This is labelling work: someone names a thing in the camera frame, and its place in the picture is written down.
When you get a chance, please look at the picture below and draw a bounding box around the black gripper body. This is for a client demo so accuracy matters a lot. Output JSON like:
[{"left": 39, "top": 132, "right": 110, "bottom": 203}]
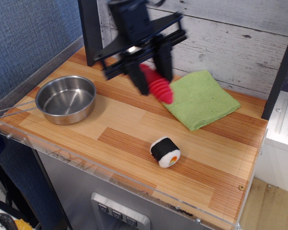
[{"left": 94, "top": 0, "right": 187, "bottom": 80}]

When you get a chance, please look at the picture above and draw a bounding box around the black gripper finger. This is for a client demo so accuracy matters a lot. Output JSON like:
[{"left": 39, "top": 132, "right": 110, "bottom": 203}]
[
  {"left": 153, "top": 42, "right": 173, "bottom": 81},
  {"left": 125, "top": 63, "right": 149, "bottom": 95}
]

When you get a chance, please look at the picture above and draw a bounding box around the red handled metal spoon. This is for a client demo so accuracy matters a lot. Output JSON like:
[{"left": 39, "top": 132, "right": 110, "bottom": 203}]
[{"left": 124, "top": 46, "right": 175, "bottom": 105}]

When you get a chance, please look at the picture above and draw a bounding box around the plush sushi roll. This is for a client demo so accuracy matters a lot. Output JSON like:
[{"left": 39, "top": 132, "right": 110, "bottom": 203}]
[{"left": 150, "top": 137, "right": 181, "bottom": 168}]

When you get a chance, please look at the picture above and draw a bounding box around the green folded cloth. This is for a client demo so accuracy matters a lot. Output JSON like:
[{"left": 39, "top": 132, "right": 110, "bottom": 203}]
[{"left": 164, "top": 70, "right": 240, "bottom": 131}]

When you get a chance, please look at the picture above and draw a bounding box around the stainless steel pot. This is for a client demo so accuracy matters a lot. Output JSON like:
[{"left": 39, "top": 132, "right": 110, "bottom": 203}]
[{"left": 0, "top": 76, "right": 96, "bottom": 125}]

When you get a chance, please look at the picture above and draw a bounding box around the clear acrylic table guard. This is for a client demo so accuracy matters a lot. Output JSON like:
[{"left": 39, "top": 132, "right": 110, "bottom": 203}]
[{"left": 0, "top": 111, "right": 267, "bottom": 230}]

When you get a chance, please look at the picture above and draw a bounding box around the silver button control panel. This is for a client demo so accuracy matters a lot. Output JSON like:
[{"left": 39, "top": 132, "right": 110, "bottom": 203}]
[{"left": 91, "top": 192, "right": 151, "bottom": 230}]

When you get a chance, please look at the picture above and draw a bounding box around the white metal side unit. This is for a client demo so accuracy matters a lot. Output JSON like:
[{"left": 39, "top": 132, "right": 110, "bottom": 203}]
[{"left": 254, "top": 91, "right": 288, "bottom": 191}]

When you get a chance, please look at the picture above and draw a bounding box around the yellow black bag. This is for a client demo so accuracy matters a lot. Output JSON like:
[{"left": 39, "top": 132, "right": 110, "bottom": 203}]
[{"left": 0, "top": 213, "right": 34, "bottom": 230}]

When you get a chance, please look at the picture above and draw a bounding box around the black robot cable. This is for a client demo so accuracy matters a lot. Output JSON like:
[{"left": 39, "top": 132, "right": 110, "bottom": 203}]
[{"left": 148, "top": 0, "right": 168, "bottom": 8}]

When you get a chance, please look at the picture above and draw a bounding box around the dark left frame post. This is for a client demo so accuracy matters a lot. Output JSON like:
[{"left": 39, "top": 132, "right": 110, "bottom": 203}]
[{"left": 78, "top": 0, "right": 114, "bottom": 67}]

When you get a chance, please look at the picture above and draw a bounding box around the dark frame post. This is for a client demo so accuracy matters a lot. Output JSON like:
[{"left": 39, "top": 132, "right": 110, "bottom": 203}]
[
  {"left": 78, "top": 0, "right": 114, "bottom": 67},
  {"left": 261, "top": 45, "right": 288, "bottom": 120}
]

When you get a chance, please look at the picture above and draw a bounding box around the dark right frame post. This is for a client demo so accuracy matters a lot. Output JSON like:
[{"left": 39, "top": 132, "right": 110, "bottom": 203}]
[{"left": 261, "top": 45, "right": 288, "bottom": 120}]

